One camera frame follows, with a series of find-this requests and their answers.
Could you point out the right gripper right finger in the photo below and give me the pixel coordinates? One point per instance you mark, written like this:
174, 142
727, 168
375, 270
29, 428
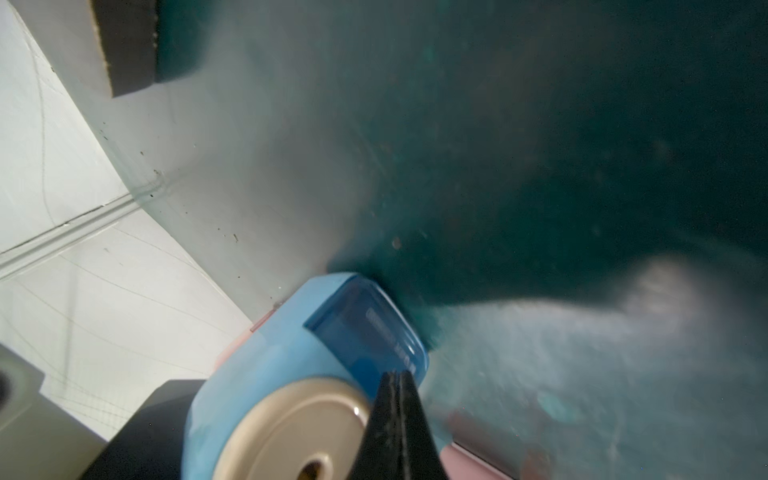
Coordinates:
417, 453

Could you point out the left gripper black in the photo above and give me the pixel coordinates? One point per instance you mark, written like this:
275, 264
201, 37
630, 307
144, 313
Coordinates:
40, 440

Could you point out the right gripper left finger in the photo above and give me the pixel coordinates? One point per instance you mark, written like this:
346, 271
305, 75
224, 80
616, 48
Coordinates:
378, 456

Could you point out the blue sharpener back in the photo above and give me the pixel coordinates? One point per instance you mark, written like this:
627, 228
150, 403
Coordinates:
280, 407

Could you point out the clear blue tray back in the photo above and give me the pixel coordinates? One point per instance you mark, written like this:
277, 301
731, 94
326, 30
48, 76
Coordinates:
365, 331

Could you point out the pink sharpener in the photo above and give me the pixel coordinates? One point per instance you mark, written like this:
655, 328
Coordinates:
241, 339
461, 464

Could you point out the dark green table mat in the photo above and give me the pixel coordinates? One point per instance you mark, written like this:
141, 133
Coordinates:
567, 199

